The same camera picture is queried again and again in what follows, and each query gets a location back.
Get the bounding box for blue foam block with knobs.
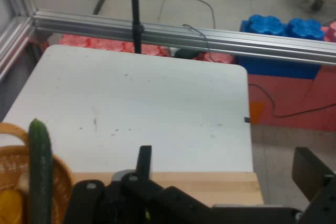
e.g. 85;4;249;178
238;14;327;80

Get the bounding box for aluminium side frame rail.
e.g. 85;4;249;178
33;10;336;67

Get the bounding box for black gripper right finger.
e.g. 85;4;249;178
291;146;336;224

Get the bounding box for yellow fruit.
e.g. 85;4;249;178
0;189;26;224

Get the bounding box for pink foam block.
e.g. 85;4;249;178
324;21;336;43

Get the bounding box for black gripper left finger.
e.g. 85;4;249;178
64;145;214;224

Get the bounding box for bamboo cutting board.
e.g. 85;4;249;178
72;172;265;208

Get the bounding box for orange foam piece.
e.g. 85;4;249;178
249;100;266;125

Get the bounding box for thin black floor cable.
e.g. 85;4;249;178
248;83;336;119

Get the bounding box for black power adapter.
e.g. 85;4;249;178
174;47;197;59

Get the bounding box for pink knobbed foam mat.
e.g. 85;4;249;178
58;34;236;65

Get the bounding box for aluminium long frame rail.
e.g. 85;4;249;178
0;16;35;81

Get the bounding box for long green cucumber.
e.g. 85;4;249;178
28;118;54;224

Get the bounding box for woven wicker basket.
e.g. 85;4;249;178
0;123;74;224

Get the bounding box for red foam mat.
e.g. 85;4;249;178
247;64;336;132

